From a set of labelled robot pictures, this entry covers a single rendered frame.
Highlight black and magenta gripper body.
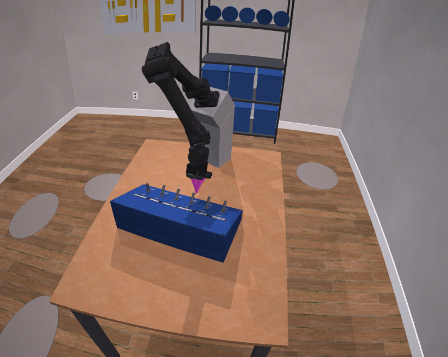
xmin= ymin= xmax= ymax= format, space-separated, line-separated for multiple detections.
xmin=195 ymin=171 xmax=212 ymax=180

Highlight blue switch panel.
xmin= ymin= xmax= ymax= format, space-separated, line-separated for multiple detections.
xmin=110 ymin=182 xmax=243 ymax=263

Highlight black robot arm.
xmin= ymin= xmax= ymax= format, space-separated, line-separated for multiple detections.
xmin=142 ymin=42 xmax=219 ymax=179

